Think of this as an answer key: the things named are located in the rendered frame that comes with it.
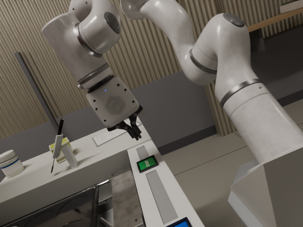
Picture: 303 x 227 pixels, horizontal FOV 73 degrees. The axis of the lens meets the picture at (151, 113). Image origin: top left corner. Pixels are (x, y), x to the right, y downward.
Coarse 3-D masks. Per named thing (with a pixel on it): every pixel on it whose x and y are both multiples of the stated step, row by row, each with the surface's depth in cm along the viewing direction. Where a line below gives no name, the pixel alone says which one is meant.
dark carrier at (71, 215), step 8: (88, 192) 67; (64, 200) 67; (72, 200) 66; (80, 200) 64; (88, 200) 63; (48, 208) 66; (56, 208) 65; (64, 208) 63; (72, 208) 62; (80, 208) 60; (88, 208) 59; (32, 216) 65; (40, 216) 64; (48, 216) 62; (56, 216) 61; (64, 216) 60; (72, 216) 58; (80, 216) 57; (88, 216) 56; (16, 224) 64; (24, 224) 62; (32, 224) 61; (40, 224) 60; (48, 224) 59; (56, 224) 57; (64, 224) 56; (72, 224) 55; (80, 224) 54; (88, 224) 53
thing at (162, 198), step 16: (144, 144) 71; (160, 160) 58; (144, 176) 53; (160, 176) 51; (144, 192) 47; (160, 192) 46; (176, 192) 44; (144, 208) 43; (160, 208) 42; (176, 208) 40; (192, 208) 38; (160, 224) 37; (192, 224) 35
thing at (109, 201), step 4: (104, 200) 68; (108, 200) 67; (112, 200) 67; (100, 204) 67; (104, 204) 67; (108, 204) 67; (112, 204) 68; (100, 208) 67; (104, 208) 67; (108, 208) 68; (100, 212) 67
